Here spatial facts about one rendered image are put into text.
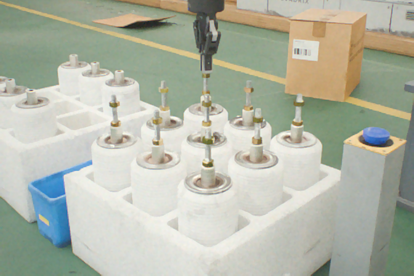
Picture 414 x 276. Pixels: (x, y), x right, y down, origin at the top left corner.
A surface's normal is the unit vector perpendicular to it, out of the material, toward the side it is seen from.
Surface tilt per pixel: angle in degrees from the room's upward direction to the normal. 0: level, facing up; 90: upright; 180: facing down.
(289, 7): 90
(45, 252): 0
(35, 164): 90
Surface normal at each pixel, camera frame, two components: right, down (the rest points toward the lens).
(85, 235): -0.70, 0.26
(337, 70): -0.48, 0.33
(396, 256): 0.00, -0.93
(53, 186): 0.71, 0.22
